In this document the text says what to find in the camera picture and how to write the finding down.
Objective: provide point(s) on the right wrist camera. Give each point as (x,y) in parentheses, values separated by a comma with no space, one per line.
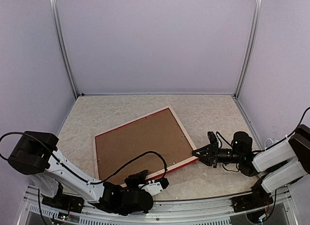
(214,140)

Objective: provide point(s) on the red wooden picture frame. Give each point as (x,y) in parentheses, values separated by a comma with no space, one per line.
(189,142)

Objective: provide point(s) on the brown backing board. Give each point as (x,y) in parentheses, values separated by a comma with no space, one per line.
(143,142)

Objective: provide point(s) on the right aluminium corner post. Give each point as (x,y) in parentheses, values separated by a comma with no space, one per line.
(250,46)

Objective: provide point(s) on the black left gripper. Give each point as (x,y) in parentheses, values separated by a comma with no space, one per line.
(137,178)

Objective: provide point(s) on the left aluminium corner post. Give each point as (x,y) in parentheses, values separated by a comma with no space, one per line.
(64,55)

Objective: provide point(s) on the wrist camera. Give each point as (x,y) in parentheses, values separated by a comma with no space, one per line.
(154,187)
(214,140)

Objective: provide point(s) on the aluminium corner post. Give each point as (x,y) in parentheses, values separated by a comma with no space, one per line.
(64,55)
(250,46)

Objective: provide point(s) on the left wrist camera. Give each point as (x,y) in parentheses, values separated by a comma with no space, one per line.
(154,187)

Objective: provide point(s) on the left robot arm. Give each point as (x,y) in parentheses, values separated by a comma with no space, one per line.
(36,154)

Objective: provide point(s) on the front aluminium rail base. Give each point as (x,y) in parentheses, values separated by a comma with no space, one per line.
(205,211)

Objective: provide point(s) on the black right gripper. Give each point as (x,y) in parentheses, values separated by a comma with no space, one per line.
(206,159)

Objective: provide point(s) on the back aluminium rail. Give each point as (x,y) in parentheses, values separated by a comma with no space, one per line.
(157,94)

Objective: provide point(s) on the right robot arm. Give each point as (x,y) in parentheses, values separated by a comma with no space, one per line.
(282,163)

